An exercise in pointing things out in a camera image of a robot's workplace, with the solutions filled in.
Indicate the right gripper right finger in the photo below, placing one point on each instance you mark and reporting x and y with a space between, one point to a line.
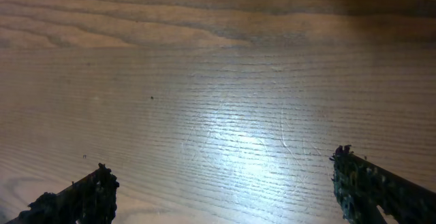
367 192

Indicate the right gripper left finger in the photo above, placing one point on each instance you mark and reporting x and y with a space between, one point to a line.
91 200

